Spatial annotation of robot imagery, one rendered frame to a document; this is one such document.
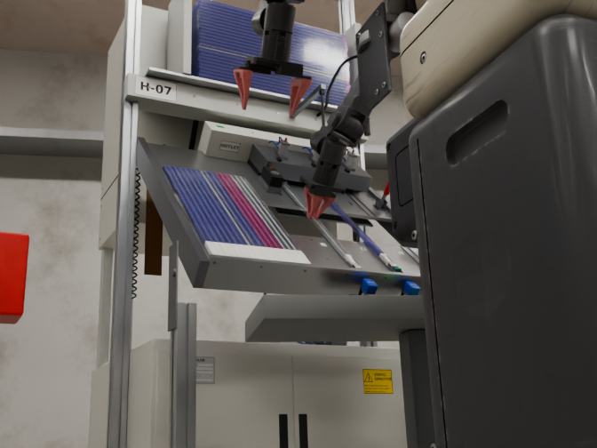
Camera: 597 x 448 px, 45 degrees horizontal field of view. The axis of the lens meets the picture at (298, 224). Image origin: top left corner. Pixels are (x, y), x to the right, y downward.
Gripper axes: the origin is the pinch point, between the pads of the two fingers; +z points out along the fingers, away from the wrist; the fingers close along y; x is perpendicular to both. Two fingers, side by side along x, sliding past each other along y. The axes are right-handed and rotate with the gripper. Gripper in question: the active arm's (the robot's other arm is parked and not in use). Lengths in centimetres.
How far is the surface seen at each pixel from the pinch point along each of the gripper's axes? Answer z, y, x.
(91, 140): 73, -4, -312
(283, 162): -6.4, 0.2, -24.1
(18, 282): 15, 69, 22
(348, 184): -3.8, -21.5, -23.1
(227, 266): 3.4, 31.9, 29.8
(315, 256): 2.6, 7.8, 20.6
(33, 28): 20, 37, -372
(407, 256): 1.5, -20.1, 15.8
